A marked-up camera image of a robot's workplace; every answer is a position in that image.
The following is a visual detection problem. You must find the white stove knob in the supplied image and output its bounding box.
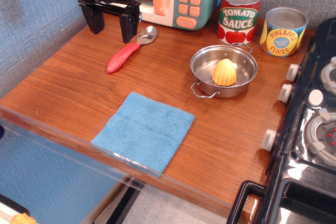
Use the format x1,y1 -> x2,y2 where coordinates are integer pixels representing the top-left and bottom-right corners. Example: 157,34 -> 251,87
278,84 -> 292,103
261,129 -> 277,152
286,64 -> 300,82

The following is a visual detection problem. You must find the pineapple slices can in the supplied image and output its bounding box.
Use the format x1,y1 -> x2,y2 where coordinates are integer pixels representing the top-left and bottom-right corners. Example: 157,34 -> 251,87
259,7 -> 308,57

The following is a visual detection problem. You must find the white stove knob middle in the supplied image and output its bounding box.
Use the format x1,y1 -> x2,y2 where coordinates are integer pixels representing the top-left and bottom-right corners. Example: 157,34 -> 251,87
278,84 -> 292,103

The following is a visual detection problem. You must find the yellow object bottom left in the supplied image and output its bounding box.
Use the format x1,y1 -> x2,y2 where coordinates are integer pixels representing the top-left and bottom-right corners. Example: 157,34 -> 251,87
10,213 -> 37,224

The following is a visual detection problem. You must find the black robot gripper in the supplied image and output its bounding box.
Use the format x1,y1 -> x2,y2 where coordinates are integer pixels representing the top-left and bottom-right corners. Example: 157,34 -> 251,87
79,0 -> 141,44

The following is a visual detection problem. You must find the yellow toy corn piece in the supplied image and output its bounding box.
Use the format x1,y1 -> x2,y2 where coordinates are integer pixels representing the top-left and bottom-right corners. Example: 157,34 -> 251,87
212,59 -> 237,87

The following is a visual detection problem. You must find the blue microfiber cloth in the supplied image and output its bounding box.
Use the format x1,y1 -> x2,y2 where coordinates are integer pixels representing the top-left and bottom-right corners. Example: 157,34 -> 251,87
91,92 -> 195,177

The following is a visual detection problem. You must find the white stove knob top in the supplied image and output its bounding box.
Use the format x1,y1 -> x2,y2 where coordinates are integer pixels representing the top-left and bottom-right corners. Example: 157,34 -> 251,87
286,64 -> 300,82

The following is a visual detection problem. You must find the white stove knob bottom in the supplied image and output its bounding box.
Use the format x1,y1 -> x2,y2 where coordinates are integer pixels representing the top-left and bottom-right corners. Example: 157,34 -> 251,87
261,129 -> 277,152

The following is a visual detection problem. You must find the red handled metal spoon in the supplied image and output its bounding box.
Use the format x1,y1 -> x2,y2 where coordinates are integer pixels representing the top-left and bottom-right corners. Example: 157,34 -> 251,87
106,26 -> 157,73

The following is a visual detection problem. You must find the clear acrylic barrier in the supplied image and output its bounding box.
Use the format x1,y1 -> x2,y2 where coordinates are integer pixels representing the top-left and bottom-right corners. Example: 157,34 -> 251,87
1,108 -> 228,223

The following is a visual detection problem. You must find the small stainless steel pot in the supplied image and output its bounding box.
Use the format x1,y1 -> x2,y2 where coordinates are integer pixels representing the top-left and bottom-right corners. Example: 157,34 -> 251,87
191,43 -> 258,99

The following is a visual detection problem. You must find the black toy stove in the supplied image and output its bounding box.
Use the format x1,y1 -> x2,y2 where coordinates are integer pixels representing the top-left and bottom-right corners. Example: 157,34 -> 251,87
227,18 -> 335,223

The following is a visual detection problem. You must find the tomato sauce can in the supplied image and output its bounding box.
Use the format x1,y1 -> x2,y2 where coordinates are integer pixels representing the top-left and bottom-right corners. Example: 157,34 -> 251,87
217,0 -> 261,45

